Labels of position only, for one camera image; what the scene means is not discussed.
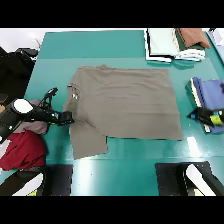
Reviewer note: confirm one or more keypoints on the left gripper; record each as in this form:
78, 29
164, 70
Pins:
66, 118

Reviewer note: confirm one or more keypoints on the grey-brown T-shirt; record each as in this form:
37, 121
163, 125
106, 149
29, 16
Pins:
126, 103

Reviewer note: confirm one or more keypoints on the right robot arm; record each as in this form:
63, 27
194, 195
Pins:
200, 178

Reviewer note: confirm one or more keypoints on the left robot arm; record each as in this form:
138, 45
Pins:
20, 111

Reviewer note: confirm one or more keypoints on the pinkish grey garment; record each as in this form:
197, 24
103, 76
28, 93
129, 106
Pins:
35, 126

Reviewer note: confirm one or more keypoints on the red garment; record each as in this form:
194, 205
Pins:
23, 150

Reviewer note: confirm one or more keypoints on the white folded garment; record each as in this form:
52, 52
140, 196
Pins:
163, 41

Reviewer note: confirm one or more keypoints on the white bunched garment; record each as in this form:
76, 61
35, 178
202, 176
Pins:
190, 54

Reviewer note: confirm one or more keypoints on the black garment with yellow print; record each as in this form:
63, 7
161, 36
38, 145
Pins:
206, 116

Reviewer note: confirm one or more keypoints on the brown garment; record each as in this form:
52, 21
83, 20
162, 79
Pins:
193, 36

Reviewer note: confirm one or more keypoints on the pale blue garment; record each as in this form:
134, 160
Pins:
218, 41

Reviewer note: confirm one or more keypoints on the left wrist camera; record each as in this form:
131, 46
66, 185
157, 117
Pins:
49, 94

